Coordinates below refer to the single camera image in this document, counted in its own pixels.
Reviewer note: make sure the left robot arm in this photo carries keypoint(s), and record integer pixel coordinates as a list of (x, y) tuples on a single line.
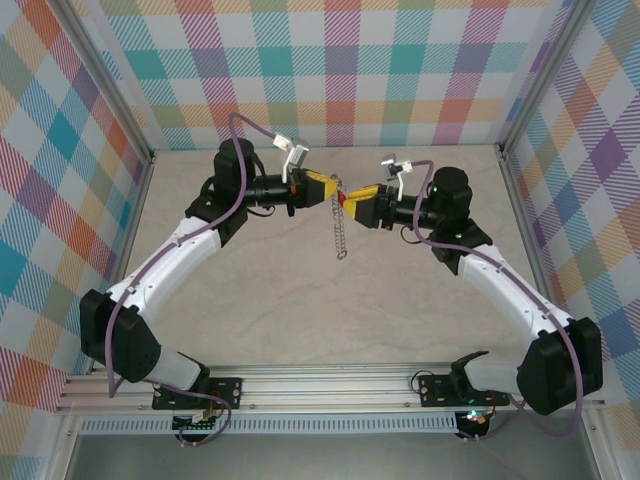
[(165, 265)]

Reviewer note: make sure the steel band keyring holder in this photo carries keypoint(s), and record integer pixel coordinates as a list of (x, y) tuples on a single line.
[(339, 235)]

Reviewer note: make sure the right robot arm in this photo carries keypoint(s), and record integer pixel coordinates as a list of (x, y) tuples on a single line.
[(505, 295)]

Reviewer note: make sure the grey metal lower panel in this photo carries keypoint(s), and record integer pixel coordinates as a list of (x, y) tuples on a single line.
[(325, 460)]

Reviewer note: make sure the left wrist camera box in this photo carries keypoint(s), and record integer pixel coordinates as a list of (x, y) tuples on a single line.
[(295, 150)]

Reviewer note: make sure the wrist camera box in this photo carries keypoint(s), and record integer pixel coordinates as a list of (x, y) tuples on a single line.
[(395, 165), (295, 150)]

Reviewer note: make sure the small black controller board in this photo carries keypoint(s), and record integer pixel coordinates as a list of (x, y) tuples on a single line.
[(197, 424), (475, 422)]

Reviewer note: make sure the long aluminium base rail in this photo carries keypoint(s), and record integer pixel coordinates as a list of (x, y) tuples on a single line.
[(325, 385)]

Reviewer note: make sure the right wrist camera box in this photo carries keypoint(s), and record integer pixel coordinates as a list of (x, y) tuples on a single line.
[(395, 165)]

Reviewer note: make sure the aluminium frame post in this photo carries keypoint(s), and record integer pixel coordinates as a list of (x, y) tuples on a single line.
[(545, 75), (107, 85)]

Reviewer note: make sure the aluminium table side rail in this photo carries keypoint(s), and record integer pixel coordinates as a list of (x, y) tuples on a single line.
[(525, 220), (135, 215)]

